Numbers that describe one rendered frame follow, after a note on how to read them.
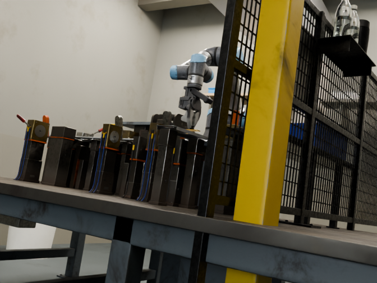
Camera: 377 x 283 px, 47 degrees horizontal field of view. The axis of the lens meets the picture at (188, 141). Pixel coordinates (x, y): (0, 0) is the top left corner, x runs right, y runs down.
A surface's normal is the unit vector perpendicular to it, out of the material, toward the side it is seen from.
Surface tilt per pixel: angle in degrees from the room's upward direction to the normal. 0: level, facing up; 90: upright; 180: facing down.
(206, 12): 90
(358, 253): 90
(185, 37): 90
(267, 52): 90
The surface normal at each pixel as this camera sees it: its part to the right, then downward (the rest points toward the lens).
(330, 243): -0.51, -0.18
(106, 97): 0.85, 0.06
